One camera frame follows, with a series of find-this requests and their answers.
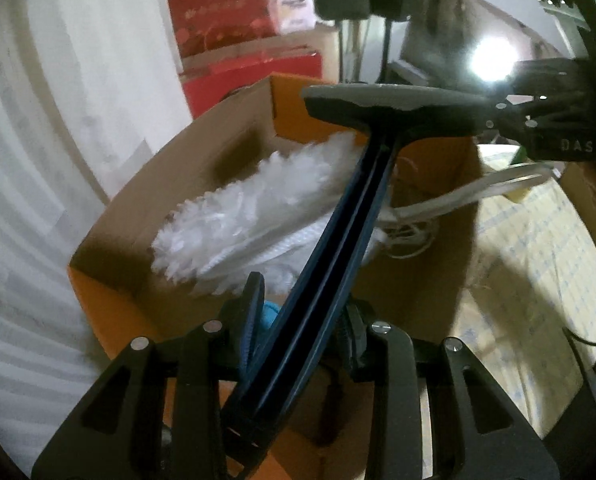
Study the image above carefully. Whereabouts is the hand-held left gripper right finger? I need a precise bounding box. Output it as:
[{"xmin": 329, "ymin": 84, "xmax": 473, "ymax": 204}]
[{"xmin": 335, "ymin": 300, "xmax": 561, "ymax": 480}]

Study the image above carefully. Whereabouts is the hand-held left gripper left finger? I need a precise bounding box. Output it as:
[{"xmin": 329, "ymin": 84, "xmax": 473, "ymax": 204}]
[{"xmin": 30, "ymin": 272, "xmax": 269, "ymax": 480}]

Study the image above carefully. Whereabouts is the orange cardboard box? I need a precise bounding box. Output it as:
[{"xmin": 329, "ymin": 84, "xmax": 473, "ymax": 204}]
[{"xmin": 68, "ymin": 74, "xmax": 485, "ymax": 480}]

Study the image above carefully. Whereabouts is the yellow checked tablecloth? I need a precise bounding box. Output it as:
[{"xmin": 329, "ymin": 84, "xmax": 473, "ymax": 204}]
[{"xmin": 455, "ymin": 144, "xmax": 596, "ymax": 441}]

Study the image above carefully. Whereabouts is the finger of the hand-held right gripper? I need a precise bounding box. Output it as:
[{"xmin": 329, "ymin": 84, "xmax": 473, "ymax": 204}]
[
  {"xmin": 488, "ymin": 95, "xmax": 590, "ymax": 136},
  {"xmin": 508, "ymin": 57, "xmax": 595, "ymax": 96}
]

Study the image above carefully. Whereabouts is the bright lamp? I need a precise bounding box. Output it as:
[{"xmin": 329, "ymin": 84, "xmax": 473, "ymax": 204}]
[{"xmin": 468, "ymin": 36, "xmax": 520, "ymax": 85}]

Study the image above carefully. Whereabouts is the blue collapsible funnel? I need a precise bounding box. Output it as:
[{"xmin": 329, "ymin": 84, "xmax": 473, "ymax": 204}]
[{"xmin": 260, "ymin": 301, "xmax": 285, "ymax": 343}]

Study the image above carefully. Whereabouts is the white curtain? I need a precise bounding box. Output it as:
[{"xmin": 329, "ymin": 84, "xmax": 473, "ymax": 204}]
[{"xmin": 0, "ymin": 0, "xmax": 195, "ymax": 466}]

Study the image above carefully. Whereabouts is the white fluffy duster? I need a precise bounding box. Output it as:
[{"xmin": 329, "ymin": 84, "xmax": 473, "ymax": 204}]
[{"xmin": 150, "ymin": 132, "xmax": 555, "ymax": 297}]

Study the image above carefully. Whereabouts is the red gift boxes stack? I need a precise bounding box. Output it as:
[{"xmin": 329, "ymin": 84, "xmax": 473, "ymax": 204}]
[{"xmin": 164, "ymin": 0, "xmax": 281, "ymax": 60}]

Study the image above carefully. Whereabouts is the pink box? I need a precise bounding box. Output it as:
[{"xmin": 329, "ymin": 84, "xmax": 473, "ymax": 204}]
[{"xmin": 273, "ymin": 0, "xmax": 315, "ymax": 34}]

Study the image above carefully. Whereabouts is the dark blue window squeegee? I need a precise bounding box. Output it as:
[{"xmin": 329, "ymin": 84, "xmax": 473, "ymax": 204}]
[{"xmin": 220, "ymin": 84, "xmax": 500, "ymax": 463}]

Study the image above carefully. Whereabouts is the brown sofa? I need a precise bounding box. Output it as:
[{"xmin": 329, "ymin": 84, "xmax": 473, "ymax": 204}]
[{"xmin": 400, "ymin": 0, "xmax": 571, "ymax": 92}]

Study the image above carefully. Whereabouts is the white cable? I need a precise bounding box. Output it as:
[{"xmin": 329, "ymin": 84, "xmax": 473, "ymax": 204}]
[{"xmin": 378, "ymin": 157, "xmax": 441, "ymax": 262}]

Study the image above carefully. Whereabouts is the large brown cardboard box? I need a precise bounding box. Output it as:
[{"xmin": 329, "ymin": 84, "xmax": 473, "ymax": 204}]
[{"xmin": 278, "ymin": 24, "xmax": 343, "ymax": 82}]

